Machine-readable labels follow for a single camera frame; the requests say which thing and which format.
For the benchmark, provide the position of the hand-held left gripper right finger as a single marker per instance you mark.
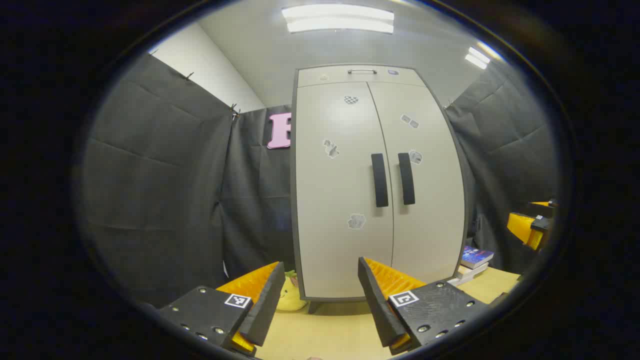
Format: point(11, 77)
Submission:
point(375, 300)

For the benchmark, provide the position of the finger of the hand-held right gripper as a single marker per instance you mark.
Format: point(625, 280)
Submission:
point(522, 227)
point(542, 207)

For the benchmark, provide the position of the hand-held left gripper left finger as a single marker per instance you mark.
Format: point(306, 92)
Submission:
point(267, 305)

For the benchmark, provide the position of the grey shoe cabinet body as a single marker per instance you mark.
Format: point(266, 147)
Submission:
point(313, 305)

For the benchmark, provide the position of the grey shoe cabinet door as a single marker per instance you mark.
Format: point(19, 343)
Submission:
point(435, 210)
point(330, 190)

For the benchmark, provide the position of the yellow plush toy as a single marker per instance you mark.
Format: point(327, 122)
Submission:
point(292, 298)

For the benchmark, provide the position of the blue book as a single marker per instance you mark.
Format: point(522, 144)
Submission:
point(476, 257)

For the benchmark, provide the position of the small ceiling light panel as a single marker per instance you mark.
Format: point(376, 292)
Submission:
point(477, 57)

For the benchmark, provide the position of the black backdrop cloth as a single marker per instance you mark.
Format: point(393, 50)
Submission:
point(160, 175)

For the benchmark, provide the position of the large ceiling light panel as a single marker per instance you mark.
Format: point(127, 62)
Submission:
point(337, 19)

